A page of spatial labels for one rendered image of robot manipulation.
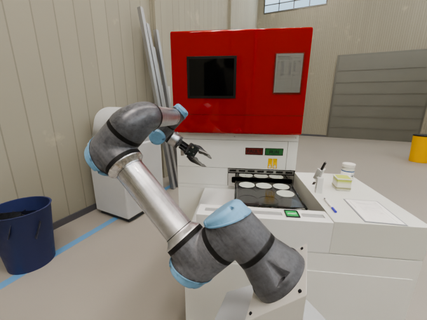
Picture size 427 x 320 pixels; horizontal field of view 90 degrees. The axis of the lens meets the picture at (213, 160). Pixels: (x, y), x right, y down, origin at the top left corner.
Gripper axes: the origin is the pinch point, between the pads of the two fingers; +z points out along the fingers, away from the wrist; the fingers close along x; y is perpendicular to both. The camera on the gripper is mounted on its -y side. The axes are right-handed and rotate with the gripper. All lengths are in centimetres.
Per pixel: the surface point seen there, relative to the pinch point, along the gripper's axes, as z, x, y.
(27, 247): -69, -139, -78
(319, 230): 43, 1, 49
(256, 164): 32.7, 18.0, -14.4
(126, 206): -21, -91, -140
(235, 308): 19, -34, 63
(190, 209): 17, -35, -36
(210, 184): 17.5, -11.1, -27.6
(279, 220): 29, -5, 44
